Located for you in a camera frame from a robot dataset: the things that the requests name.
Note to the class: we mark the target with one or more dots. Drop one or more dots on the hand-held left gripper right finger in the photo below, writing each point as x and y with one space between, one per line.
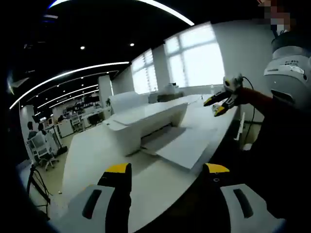
243 208

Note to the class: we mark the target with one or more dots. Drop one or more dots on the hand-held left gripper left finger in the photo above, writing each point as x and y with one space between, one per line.
97 208

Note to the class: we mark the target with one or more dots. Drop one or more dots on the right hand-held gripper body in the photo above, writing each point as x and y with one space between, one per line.
232 83

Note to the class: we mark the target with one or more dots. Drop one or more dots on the white paper sheet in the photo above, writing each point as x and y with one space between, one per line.
187 150

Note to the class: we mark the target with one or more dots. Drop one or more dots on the white printer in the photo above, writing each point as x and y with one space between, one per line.
145 114

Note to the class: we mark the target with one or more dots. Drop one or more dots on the large bright window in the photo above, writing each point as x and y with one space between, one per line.
199 58

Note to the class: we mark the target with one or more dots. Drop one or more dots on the white robot body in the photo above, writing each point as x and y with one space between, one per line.
286 72

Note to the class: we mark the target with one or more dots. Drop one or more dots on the person in black shirt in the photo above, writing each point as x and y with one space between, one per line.
279 157

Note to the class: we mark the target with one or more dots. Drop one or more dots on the window with blinds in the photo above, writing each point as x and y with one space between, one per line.
144 72

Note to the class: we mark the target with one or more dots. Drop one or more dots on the white office chair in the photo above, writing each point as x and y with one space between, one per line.
42 150

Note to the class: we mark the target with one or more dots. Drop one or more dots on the black metal frame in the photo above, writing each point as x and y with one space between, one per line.
39 184

